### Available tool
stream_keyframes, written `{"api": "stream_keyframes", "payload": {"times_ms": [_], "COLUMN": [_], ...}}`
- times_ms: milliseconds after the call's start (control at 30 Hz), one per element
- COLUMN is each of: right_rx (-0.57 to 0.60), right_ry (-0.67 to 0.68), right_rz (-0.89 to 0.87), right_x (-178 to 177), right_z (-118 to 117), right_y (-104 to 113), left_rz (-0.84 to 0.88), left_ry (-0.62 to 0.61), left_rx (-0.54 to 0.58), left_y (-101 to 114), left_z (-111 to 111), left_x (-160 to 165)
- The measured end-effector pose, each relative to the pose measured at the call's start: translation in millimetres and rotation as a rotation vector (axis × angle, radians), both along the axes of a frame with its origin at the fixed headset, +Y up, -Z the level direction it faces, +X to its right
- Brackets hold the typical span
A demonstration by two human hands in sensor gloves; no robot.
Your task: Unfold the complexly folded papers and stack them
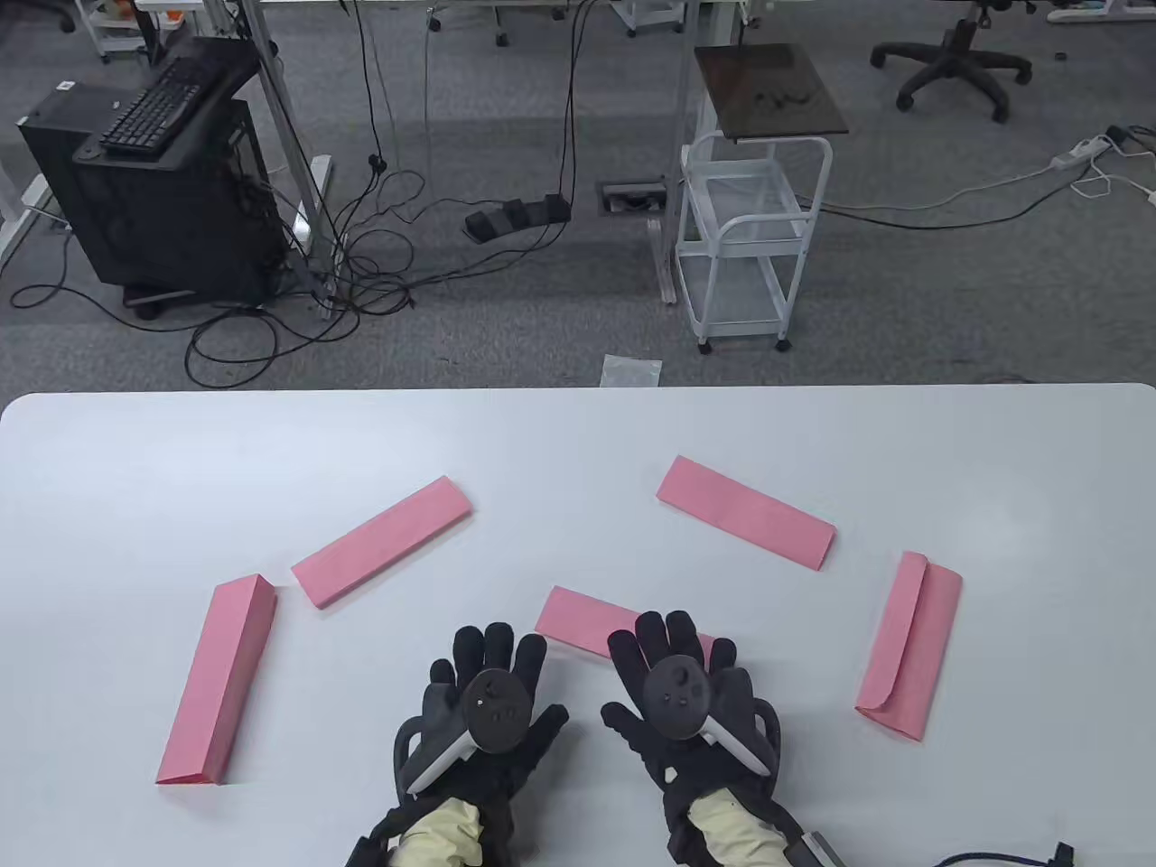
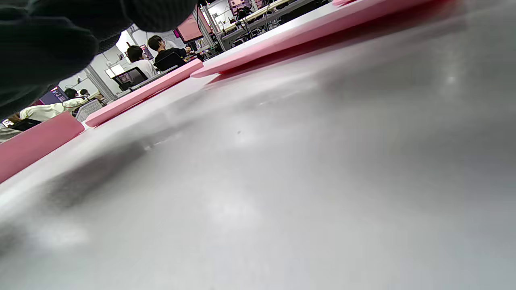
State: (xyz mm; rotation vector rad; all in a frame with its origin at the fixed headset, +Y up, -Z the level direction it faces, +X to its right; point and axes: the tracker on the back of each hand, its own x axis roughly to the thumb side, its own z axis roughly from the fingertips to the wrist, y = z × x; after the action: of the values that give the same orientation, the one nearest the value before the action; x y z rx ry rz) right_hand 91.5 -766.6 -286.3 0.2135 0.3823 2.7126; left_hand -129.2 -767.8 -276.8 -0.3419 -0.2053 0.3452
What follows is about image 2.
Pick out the dark monitor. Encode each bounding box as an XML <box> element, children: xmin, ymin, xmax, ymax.
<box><xmin>38</xmin><ymin>85</ymin><xmax>69</xmax><ymax>106</ymax></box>

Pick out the person's right hand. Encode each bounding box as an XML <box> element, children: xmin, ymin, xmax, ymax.
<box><xmin>0</xmin><ymin>0</ymin><xmax>198</xmax><ymax>119</ymax></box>

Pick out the monitor with pink screen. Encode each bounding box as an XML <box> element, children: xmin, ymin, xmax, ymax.
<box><xmin>176</xmin><ymin>10</ymin><xmax>204</xmax><ymax>44</ymax></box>

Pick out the black office chair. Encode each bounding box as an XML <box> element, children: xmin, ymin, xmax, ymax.
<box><xmin>154</xmin><ymin>52</ymin><xmax>187</xmax><ymax>72</ymax></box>

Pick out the grey mesh office chair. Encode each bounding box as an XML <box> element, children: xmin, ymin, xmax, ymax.
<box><xmin>75</xmin><ymin>99</ymin><xmax>104</xmax><ymax>122</ymax></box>

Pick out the grey workbench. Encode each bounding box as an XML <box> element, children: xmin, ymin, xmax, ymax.
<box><xmin>220</xmin><ymin>0</ymin><xmax>323</xmax><ymax>51</ymax></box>

